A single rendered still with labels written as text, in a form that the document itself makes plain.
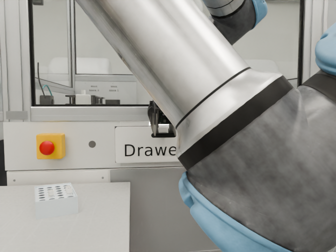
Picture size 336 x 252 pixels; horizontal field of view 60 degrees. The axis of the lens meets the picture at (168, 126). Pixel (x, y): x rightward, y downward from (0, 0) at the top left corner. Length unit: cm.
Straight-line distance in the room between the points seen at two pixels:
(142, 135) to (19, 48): 44
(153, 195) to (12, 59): 59
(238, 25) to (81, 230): 49
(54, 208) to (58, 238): 11
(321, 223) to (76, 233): 45
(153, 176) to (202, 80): 73
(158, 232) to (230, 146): 81
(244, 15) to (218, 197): 43
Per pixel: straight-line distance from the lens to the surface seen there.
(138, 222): 98
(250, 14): 61
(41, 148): 88
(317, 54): 26
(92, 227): 61
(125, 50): 26
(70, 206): 68
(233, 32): 60
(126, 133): 89
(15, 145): 98
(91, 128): 92
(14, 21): 99
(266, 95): 22
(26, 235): 62
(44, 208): 68
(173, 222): 99
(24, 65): 97
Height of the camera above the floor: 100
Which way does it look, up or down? 4 degrees down
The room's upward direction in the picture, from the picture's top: straight up
